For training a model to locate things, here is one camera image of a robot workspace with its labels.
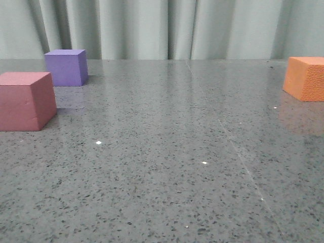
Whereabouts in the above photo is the orange foam cube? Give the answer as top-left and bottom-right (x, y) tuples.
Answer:
(282, 57), (323, 101)

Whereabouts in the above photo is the pale green curtain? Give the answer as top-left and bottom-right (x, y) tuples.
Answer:
(1, 1), (323, 60)

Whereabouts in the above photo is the purple foam cube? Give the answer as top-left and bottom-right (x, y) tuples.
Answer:
(45, 49), (88, 86)

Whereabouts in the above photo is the red foam cube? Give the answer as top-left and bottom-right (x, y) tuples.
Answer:
(1, 72), (57, 131)

